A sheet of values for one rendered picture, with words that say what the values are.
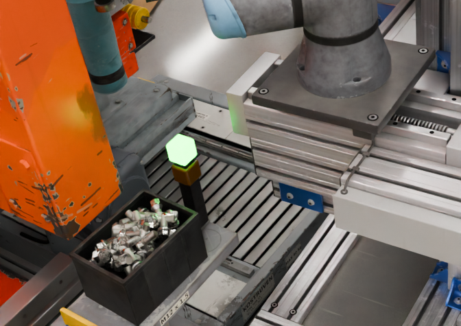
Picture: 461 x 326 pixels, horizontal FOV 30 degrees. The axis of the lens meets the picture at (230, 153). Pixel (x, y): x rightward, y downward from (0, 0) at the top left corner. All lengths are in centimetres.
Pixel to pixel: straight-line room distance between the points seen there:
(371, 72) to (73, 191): 60
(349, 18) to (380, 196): 27
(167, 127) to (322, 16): 128
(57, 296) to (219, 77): 131
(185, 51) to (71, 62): 161
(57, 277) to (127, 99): 86
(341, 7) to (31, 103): 54
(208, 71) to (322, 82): 165
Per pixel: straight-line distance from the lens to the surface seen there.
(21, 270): 201
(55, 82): 150
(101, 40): 200
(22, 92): 146
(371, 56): 134
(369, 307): 184
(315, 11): 128
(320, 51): 133
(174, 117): 252
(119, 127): 241
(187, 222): 155
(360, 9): 129
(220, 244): 166
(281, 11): 127
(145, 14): 230
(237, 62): 299
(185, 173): 159
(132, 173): 198
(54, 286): 180
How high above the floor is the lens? 161
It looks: 38 degrees down
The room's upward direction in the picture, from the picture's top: 11 degrees counter-clockwise
